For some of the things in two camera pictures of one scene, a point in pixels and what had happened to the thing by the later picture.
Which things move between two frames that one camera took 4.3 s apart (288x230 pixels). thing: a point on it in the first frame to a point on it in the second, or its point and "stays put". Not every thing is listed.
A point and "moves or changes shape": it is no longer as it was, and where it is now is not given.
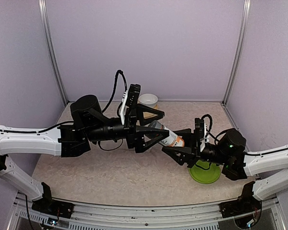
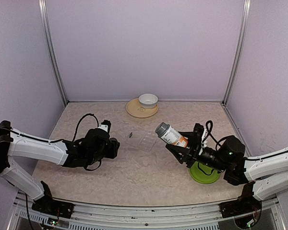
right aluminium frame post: [246, 9] stays put
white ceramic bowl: [148, 99] stays put
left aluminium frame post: [42, 9] stays put
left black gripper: [135, 135] to [113, 152]
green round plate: [205, 176] stays put
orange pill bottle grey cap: [173, 140] moves or changes shape
